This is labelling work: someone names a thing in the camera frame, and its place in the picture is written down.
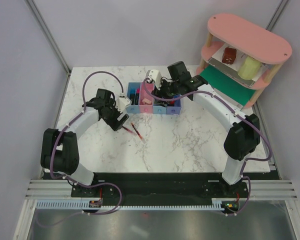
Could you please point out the purple drawer bin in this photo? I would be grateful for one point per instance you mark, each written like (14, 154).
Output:
(174, 110)

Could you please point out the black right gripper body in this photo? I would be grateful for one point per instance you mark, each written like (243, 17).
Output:
(167, 89)

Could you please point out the pink eraser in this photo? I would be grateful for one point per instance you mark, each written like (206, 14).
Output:
(146, 101)

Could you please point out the white paper sheet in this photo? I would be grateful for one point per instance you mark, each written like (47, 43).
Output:
(232, 69)

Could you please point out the brown box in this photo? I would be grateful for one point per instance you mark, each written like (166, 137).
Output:
(229, 55)

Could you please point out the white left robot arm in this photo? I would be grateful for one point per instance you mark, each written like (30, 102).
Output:
(60, 151)

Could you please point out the pink drawer bin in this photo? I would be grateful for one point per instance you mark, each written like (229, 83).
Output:
(143, 94)

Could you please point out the orange capped refill pen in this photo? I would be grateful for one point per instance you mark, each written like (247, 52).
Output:
(138, 133)

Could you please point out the pink capped black highlighter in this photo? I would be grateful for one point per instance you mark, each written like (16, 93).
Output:
(137, 96)

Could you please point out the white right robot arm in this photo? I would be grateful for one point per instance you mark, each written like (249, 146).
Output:
(243, 131)

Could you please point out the light blue drawer bin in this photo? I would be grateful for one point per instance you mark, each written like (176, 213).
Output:
(133, 109)
(159, 106)

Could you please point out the pale yellow cup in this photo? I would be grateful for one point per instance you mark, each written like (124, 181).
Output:
(249, 68)

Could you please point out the white cable duct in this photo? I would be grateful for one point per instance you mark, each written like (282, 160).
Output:
(87, 204)

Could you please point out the green book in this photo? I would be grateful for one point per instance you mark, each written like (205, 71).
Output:
(228, 86)

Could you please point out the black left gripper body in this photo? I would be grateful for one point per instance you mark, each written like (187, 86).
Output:
(113, 113)

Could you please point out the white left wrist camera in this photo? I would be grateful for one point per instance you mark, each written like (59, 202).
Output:
(122, 102)

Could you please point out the blue capped black highlighter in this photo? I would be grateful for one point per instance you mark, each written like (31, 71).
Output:
(132, 96)

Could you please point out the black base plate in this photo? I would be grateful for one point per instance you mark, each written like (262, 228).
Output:
(161, 188)

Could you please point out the pink two tier shelf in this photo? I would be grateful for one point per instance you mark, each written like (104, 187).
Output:
(255, 41)

